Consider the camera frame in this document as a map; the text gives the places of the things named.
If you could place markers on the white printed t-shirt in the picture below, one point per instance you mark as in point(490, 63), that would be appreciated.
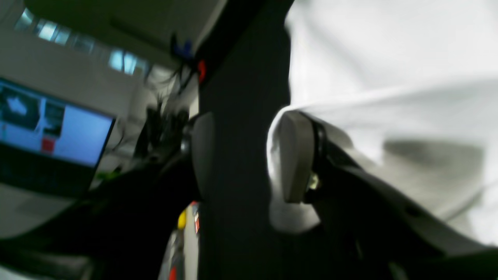
point(410, 87)

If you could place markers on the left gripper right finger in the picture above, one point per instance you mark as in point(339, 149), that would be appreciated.
point(375, 232)

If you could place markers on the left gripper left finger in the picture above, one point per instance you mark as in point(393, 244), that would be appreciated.
point(120, 230)

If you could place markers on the black table cloth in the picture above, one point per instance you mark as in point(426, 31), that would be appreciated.
point(247, 58)

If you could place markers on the orange black clamp left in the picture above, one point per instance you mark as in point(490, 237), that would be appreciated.
point(201, 70)

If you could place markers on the computer monitor screen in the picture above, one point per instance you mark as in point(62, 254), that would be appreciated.
point(41, 124)

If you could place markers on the blue clamp top left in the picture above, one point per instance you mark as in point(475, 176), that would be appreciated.
point(183, 52)

